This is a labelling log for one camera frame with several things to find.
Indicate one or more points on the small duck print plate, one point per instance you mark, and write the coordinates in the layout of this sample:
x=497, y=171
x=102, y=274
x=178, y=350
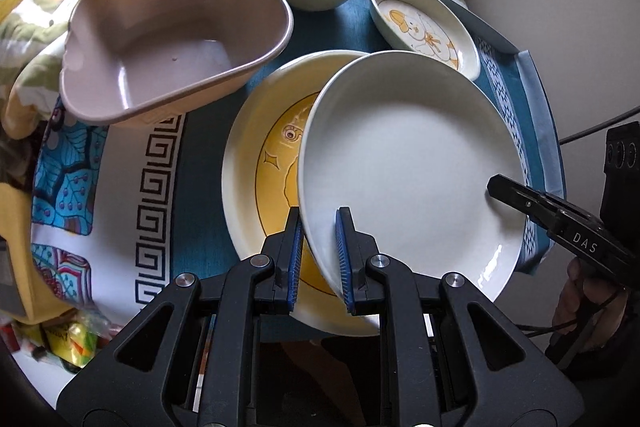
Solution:
x=425, y=27

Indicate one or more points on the clear plastic wrapper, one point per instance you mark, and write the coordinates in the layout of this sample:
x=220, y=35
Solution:
x=95, y=322

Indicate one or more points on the plain white plate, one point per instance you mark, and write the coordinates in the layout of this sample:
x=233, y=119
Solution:
x=415, y=167

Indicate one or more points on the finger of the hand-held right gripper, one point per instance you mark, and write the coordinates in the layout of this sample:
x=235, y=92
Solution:
x=530, y=199

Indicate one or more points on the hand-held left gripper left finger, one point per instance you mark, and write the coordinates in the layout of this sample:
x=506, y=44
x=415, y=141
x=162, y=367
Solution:
x=295, y=253

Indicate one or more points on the blue patterned tablecloth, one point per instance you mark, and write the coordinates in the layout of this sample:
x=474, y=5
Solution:
x=200, y=187

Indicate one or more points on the cream plate with yellow centre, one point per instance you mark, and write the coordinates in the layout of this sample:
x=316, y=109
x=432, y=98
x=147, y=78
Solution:
x=245, y=187

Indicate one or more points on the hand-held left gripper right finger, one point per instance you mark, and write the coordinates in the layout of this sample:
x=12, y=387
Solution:
x=343, y=253

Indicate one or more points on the person's right hand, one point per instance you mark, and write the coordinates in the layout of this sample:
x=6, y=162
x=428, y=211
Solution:
x=567, y=302

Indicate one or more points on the yellow green snack packet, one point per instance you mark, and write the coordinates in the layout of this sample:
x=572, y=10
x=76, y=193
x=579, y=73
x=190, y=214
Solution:
x=70, y=342

